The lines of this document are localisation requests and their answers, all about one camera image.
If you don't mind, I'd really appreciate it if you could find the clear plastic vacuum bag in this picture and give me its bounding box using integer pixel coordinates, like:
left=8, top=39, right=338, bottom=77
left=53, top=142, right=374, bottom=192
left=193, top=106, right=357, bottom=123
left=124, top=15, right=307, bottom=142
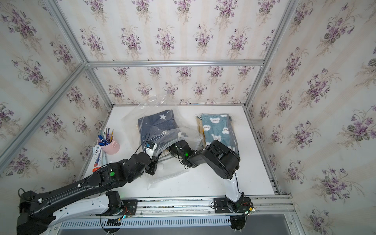
left=120, top=96, right=203, bottom=189

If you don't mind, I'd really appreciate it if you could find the beige floral fleece blanket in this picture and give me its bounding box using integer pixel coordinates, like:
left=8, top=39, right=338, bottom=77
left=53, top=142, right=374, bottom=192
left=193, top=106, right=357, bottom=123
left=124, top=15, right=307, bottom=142
left=196, top=115, right=233, bottom=145

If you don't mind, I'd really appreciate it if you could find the blue bear pattern blanket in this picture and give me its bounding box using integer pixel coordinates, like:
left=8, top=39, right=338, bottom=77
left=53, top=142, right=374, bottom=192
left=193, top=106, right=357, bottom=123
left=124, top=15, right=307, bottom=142
left=201, top=114, right=239, bottom=153

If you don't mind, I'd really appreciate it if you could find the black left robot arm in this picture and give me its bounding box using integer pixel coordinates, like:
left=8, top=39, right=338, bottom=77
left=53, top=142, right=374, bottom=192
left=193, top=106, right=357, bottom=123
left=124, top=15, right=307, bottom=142
left=16, top=152, right=151, bottom=235

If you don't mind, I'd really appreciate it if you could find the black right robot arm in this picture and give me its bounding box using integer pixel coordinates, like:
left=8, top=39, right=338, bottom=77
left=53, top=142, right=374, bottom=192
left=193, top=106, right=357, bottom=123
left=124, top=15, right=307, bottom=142
left=168, top=140, right=243, bottom=205

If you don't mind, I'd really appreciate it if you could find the navy star pattern blanket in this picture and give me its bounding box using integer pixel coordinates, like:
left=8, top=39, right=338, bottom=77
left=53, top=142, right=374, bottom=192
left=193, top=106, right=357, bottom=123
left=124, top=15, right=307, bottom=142
left=138, top=109, right=188, bottom=156

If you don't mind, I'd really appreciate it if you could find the pink pen cup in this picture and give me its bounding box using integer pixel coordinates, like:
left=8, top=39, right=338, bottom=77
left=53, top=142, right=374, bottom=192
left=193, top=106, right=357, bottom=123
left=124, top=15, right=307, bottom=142
left=97, top=139, right=120, bottom=155

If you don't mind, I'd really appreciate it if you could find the white toothpaste box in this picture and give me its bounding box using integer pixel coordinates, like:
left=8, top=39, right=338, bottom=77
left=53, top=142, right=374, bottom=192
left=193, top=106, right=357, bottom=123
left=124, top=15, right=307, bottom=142
left=92, top=146, right=107, bottom=172

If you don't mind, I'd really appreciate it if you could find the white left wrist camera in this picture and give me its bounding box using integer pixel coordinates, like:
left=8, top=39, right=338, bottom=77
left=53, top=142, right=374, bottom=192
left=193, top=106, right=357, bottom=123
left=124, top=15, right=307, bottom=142
left=145, top=141, right=158, bottom=159

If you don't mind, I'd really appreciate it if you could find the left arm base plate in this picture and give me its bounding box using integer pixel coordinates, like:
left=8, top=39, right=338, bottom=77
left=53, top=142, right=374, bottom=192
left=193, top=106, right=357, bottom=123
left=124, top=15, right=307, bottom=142
left=97, top=199, right=138, bottom=216

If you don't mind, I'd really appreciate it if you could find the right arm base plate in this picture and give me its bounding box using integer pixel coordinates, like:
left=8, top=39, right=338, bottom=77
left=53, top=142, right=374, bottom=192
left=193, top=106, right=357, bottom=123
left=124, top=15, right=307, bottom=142
left=211, top=197, right=254, bottom=213

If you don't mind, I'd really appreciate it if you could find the aluminium mounting rail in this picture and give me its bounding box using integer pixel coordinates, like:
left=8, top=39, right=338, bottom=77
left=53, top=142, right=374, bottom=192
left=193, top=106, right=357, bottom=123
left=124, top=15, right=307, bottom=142
left=51, top=194, right=297, bottom=219

